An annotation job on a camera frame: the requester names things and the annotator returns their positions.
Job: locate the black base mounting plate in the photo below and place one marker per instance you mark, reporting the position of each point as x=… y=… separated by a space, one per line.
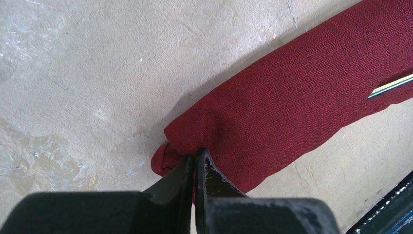
x=391 y=215

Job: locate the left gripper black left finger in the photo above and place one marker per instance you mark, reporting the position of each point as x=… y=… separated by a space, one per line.
x=163 y=208

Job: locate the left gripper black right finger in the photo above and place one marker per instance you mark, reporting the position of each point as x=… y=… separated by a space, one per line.
x=221 y=208

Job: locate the dark red cloth napkin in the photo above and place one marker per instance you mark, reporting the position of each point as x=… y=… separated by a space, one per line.
x=297 y=97

